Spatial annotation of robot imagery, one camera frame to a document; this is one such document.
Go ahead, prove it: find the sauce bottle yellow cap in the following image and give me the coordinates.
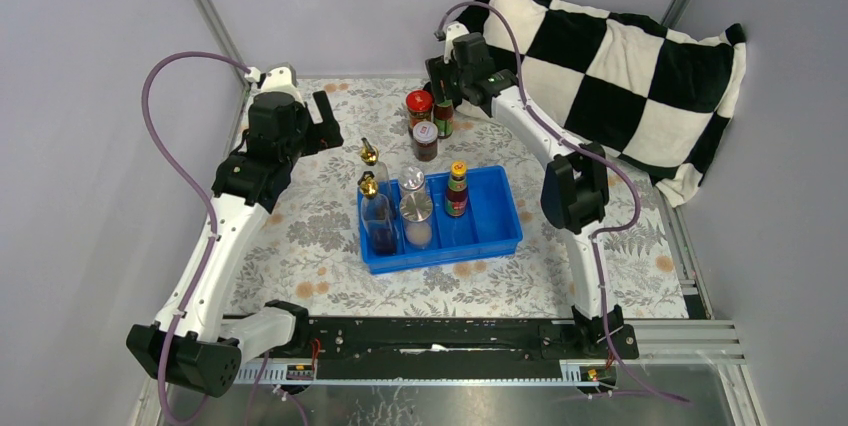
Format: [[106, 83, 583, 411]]
[[444, 161, 468, 217], [433, 100, 454, 139]]

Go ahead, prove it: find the glass oil bottle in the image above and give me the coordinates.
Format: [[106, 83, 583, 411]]
[[358, 170, 398, 256], [359, 137, 397, 218]]

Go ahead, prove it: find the tall glass spice canister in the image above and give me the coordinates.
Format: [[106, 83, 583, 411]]
[[399, 192, 434, 249]]

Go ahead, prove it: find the blue divided plastic bin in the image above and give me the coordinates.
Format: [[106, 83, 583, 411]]
[[359, 166, 523, 274]]

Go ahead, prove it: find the metal lid shaker jar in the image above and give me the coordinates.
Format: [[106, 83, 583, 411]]
[[398, 166, 428, 198]]

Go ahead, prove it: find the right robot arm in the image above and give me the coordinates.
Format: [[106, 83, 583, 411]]
[[426, 24, 623, 358]]

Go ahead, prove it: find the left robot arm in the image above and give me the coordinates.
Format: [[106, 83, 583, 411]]
[[126, 91, 343, 398]]

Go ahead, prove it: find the red lid chili jar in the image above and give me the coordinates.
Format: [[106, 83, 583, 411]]
[[405, 89, 433, 133]]

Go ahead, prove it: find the white lid sauce jar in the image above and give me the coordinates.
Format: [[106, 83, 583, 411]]
[[412, 121, 438, 162]]

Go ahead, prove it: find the floral fern tablecloth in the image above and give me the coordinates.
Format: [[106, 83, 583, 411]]
[[198, 76, 690, 320]]

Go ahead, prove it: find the black white checkered pillow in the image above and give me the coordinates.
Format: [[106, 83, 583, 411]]
[[457, 0, 747, 206]]

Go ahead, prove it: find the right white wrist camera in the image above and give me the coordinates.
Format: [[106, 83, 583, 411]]
[[434, 21, 469, 63]]

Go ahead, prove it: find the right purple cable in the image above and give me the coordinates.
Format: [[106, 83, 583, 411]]
[[433, 0, 694, 406]]

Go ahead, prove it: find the purple cable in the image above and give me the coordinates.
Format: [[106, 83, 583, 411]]
[[433, 0, 694, 406], [140, 51, 266, 426]]

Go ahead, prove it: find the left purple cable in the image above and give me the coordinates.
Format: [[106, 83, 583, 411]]
[[140, 51, 266, 426]]

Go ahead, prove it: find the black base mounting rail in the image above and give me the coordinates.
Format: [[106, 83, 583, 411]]
[[270, 316, 639, 382]]

